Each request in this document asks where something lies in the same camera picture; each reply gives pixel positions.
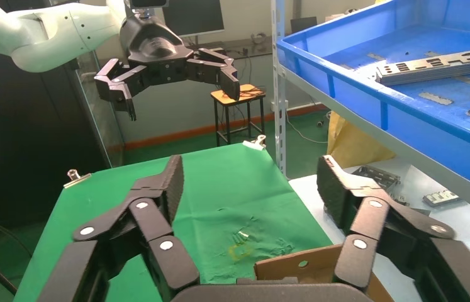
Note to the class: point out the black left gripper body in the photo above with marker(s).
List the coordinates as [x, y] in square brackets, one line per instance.
[155, 46]

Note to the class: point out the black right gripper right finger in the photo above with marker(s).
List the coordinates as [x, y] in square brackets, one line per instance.
[368, 216]

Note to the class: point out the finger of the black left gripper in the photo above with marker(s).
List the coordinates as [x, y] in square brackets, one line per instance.
[218, 68]
[120, 83]

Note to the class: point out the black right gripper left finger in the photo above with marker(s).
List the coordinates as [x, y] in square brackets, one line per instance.
[151, 221]

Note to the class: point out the silver metal IO shield plate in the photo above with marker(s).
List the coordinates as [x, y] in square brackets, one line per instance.
[420, 68]

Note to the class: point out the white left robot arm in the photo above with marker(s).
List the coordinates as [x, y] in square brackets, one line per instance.
[63, 29]

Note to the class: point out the brown cardboard box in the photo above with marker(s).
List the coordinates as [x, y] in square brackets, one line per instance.
[284, 266]

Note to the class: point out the blue plastic tray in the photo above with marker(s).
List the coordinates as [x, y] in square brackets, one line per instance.
[418, 125]

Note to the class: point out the metal plate in blue tray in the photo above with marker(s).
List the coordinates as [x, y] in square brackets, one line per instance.
[439, 76]

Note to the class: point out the dark desk counter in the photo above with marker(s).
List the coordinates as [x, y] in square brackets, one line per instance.
[261, 48]

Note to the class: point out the black computer monitor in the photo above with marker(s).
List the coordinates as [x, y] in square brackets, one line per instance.
[201, 16]

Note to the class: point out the yellow woven sack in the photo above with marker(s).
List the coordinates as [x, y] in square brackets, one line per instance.
[355, 146]

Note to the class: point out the small slotted metal shield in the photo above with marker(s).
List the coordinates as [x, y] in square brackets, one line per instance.
[441, 197]

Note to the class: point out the green cloth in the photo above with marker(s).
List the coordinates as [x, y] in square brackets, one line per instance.
[226, 187]

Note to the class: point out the perforated steel shelf upright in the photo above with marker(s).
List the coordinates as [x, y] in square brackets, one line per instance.
[279, 125]

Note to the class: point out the silver binder clip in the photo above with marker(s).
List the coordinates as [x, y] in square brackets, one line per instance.
[77, 180]
[255, 144]

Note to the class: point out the white tape scrap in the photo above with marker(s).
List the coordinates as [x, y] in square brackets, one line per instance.
[243, 234]

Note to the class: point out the black glass door cabinet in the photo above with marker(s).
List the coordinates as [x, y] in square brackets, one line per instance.
[30, 146]

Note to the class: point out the folded grey metal bracket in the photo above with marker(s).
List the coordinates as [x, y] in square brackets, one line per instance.
[378, 176]
[401, 200]

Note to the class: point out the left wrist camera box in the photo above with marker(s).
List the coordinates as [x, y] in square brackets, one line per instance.
[147, 3]

